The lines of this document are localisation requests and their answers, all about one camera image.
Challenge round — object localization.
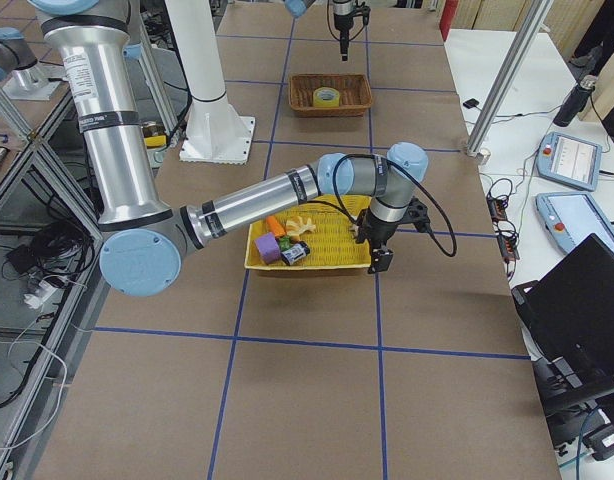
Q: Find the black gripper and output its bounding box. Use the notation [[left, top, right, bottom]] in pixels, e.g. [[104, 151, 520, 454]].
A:
[[355, 209, 399, 274]]

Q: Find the yellow tape roll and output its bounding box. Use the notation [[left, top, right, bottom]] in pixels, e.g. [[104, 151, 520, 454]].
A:
[[312, 87, 340, 109]]

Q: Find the silver robot arm with blue joints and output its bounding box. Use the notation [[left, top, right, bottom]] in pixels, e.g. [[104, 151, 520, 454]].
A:
[[34, 1, 429, 297]]

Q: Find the brown wicker basket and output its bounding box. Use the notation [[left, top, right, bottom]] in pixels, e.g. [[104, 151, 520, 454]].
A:
[[288, 74, 373, 118]]

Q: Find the yellow woven basket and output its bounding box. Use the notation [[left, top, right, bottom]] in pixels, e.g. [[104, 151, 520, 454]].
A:
[[244, 195, 371, 271]]

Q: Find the small silver can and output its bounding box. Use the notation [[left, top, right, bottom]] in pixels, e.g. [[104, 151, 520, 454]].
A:
[[281, 241, 311, 266]]

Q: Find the toy croissant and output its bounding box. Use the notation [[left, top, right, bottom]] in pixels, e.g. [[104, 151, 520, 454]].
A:
[[285, 216, 316, 236]]

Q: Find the orange toy carrot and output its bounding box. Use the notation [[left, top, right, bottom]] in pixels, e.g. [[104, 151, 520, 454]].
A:
[[265, 215, 292, 251]]

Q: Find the red object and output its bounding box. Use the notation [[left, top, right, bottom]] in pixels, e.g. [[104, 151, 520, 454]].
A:
[[439, 0, 459, 41]]

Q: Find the purple foam cube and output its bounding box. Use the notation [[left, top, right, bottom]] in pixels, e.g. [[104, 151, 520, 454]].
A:
[[254, 232, 281, 264]]

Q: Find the white table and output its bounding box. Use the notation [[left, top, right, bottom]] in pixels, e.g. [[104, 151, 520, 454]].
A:
[[444, 28, 614, 480]]

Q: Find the teach pendant lower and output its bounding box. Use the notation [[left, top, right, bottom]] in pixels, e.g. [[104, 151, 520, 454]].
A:
[[535, 192, 614, 253]]

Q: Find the teach pendant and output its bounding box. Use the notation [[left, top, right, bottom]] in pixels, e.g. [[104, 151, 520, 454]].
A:
[[535, 132, 603, 192], [535, 192, 614, 253]]

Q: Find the black laptop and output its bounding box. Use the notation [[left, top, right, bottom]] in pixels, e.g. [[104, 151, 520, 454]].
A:
[[512, 234, 614, 375]]

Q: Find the teach pendant upper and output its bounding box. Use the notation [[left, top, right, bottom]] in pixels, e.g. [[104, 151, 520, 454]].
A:
[[535, 132, 603, 192]]

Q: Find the black water bottle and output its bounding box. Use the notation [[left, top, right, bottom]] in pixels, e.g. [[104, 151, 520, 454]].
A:
[[553, 75, 598, 127]]

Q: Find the black camera cable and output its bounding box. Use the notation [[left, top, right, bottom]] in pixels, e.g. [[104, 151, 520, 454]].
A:
[[331, 153, 458, 259]]

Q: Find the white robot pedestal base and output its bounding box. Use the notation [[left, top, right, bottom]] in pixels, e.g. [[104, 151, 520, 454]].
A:
[[166, 0, 255, 164]]

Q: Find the aluminium frame post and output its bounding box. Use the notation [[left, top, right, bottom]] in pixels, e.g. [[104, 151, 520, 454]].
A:
[[465, 0, 553, 165]]

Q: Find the aluminium frame cart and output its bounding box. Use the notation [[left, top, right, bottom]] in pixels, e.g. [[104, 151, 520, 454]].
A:
[[0, 1, 178, 479]]

